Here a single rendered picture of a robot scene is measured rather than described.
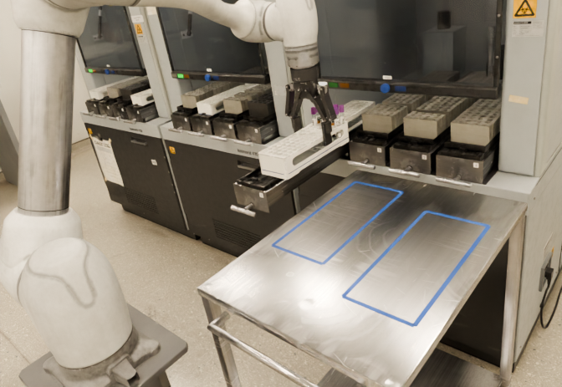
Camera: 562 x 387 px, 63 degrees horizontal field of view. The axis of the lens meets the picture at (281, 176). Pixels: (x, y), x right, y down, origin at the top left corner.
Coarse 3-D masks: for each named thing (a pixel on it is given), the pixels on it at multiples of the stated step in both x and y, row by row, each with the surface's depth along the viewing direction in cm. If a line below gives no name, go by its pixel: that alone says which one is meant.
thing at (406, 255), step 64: (384, 192) 117; (448, 192) 112; (256, 256) 100; (320, 256) 96; (384, 256) 93; (448, 256) 90; (512, 256) 108; (256, 320) 82; (320, 320) 79; (384, 320) 77; (448, 320) 75; (512, 320) 115; (320, 384) 132; (384, 384) 66; (448, 384) 126
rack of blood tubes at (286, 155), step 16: (304, 128) 138; (320, 128) 137; (336, 128) 134; (288, 144) 128; (304, 144) 126; (320, 144) 135; (272, 160) 123; (288, 160) 120; (304, 160) 126; (288, 176) 122
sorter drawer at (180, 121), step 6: (174, 114) 218; (180, 114) 215; (186, 114) 212; (192, 114) 214; (174, 120) 219; (180, 120) 216; (186, 120) 212; (174, 126) 221; (180, 126) 218; (186, 126) 214; (180, 132) 212
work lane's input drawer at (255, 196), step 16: (320, 160) 148; (256, 176) 141; (272, 176) 140; (304, 176) 143; (240, 192) 138; (256, 192) 133; (272, 192) 132; (288, 192) 138; (240, 208) 135; (256, 208) 136
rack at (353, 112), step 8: (352, 104) 172; (360, 104) 170; (368, 104) 170; (344, 112) 166; (352, 112) 163; (360, 112) 164; (344, 120) 157; (352, 120) 168; (360, 120) 165; (352, 128) 161
